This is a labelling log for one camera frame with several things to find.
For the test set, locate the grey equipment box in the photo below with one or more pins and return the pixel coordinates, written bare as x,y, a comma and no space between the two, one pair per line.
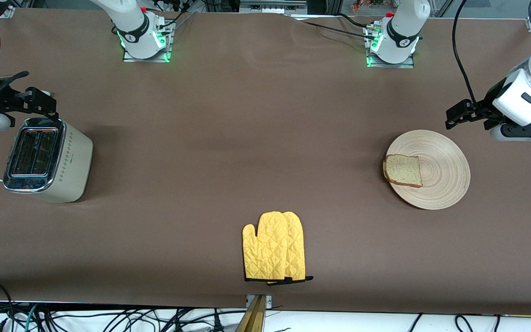
272,7

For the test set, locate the beige chrome two-slot toaster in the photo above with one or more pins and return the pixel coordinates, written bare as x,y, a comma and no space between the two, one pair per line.
72,161

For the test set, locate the silver table bracket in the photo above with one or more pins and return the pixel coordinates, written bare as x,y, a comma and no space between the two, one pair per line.
269,300

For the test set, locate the round wooden plate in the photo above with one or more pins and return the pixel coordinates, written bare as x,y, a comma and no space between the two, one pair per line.
445,170

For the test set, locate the brown bread slice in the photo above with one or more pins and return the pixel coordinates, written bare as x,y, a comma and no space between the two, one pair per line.
404,169

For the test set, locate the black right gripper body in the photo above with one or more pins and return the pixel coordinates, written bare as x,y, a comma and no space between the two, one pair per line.
2,100

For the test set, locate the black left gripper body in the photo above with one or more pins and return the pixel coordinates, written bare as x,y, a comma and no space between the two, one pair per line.
485,109

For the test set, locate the gold aluminium profile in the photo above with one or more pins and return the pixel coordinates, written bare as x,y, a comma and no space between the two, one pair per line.
252,318

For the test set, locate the power strip with plugs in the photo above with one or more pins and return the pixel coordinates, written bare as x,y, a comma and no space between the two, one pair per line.
171,4

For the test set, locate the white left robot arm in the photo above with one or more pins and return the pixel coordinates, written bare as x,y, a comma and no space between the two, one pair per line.
404,27

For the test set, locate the yellow quilted oven mitt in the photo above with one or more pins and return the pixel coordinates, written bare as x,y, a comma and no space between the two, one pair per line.
297,249
265,249

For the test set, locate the silver corner bracket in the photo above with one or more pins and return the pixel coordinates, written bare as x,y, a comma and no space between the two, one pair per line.
6,11

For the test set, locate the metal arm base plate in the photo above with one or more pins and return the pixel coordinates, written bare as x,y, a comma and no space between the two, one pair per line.
132,58
390,65

